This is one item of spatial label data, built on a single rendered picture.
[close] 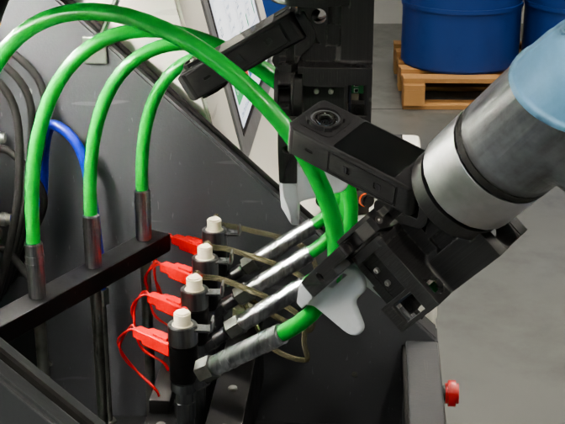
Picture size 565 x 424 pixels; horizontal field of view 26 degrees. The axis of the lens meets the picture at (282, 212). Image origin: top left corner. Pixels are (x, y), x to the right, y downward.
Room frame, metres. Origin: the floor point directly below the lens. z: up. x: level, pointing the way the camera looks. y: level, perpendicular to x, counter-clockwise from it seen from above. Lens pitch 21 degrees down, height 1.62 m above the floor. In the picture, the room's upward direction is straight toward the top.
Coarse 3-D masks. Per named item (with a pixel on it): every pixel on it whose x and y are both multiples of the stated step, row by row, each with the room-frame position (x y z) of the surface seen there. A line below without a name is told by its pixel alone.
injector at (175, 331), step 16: (192, 320) 1.04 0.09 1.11; (176, 336) 1.02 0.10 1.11; (192, 336) 1.02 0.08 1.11; (176, 352) 1.02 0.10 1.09; (192, 352) 1.02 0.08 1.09; (176, 368) 1.02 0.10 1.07; (192, 368) 1.02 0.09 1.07; (176, 384) 1.02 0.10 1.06; (192, 384) 1.02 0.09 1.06; (208, 384) 1.03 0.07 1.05; (176, 400) 1.03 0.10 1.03; (192, 400) 1.03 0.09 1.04; (176, 416) 1.03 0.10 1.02; (192, 416) 1.03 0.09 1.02
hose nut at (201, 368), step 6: (198, 360) 0.94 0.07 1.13; (204, 360) 0.93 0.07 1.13; (198, 366) 0.93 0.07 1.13; (204, 366) 0.92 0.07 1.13; (198, 372) 0.93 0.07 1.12; (204, 372) 0.92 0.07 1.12; (210, 372) 0.92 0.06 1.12; (198, 378) 0.93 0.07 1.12; (204, 378) 0.92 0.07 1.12; (210, 378) 0.92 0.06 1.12; (216, 378) 0.93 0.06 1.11
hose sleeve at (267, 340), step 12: (276, 324) 0.90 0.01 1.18; (252, 336) 0.91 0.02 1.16; (264, 336) 0.90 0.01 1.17; (276, 336) 0.89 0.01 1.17; (228, 348) 0.92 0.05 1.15; (240, 348) 0.91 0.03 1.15; (252, 348) 0.90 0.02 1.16; (264, 348) 0.90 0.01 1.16; (276, 348) 0.90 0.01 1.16; (216, 360) 0.92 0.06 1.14; (228, 360) 0.91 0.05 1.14; (240, 360) 0.91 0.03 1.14; (216, 372) 0.92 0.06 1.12
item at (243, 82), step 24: (24, 24) 1.00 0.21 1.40; (48, 24) 0.99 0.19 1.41; (144, 24) 0.95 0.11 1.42; (168, 24) 0.94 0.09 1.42; (0, 48) 1.01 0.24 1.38; (192, 48) 0.93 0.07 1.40; (0, 72) 1.03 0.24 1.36; (240, 72) 0.91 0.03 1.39; (264, 96) 0.90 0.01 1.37; (288, 120) 0.90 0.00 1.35; (312, 168) 0.88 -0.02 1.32; (336, 216) 0.88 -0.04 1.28; (336, 240) 0.87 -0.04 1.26; (312, 312) 0.88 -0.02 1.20; (288, 336) 0.89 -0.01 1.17
